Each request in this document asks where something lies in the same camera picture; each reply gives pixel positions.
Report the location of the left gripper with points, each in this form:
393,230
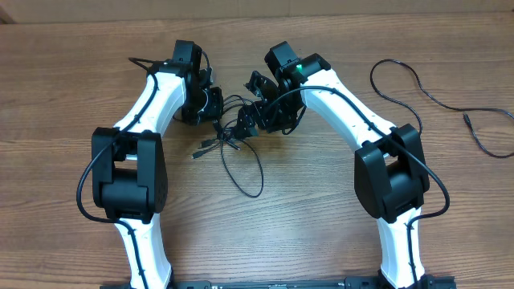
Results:
214,111

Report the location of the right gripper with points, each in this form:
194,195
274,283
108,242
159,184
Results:
259,108

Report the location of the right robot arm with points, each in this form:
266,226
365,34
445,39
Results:
390,176

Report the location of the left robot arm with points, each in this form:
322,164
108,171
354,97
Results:
128,170

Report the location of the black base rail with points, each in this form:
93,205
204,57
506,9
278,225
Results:
354,282

